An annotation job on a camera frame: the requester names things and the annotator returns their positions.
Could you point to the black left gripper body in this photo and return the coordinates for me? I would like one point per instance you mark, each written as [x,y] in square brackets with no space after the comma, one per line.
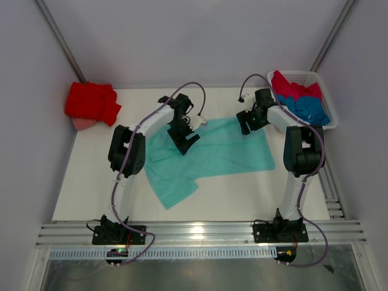
[179,130]

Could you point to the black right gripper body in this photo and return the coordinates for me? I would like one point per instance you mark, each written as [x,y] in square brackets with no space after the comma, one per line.
[254,122]

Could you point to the teal t shirt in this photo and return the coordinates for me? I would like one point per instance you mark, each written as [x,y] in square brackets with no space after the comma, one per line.
[221,150]

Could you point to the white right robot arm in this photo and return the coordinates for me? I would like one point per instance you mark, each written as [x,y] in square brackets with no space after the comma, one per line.
[303,156]

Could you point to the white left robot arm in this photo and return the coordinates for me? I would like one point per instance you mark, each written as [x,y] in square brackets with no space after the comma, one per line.
[127,156]

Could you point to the magenta t shirt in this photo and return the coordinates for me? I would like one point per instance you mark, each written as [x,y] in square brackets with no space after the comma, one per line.
[286,89]

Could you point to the blue t shirt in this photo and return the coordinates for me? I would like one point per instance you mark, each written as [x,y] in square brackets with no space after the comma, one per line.
[306,108]

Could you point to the white plastic basket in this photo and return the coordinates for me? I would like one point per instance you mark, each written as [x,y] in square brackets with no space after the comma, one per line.
[307,78]

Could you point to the red folded t shirt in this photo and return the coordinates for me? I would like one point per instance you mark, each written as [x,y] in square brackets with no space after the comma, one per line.
[97,102]

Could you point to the pink folded t shirt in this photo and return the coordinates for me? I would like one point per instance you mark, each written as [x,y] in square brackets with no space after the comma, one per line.
[82,124]

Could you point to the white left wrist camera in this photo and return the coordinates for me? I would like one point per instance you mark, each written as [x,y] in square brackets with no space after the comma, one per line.
[198,121]

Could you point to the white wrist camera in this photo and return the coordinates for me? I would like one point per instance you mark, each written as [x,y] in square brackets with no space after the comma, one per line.
[248,101]
[198,121]

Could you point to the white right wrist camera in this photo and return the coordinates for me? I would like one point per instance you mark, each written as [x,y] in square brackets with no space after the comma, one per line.
[248,101]

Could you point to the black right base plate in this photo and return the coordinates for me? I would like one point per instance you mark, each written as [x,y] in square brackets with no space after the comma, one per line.
[280,232]

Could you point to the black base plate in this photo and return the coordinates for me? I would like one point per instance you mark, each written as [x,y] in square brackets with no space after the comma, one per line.
[280,232]
[118,235]

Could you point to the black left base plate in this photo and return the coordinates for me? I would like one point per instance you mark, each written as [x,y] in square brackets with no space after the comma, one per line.
[118,235]

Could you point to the aluminium mounting rail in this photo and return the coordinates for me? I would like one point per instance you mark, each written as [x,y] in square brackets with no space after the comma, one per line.
[192,234]

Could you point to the white slotted cable duct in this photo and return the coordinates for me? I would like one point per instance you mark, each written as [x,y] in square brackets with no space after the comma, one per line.
[163,253]

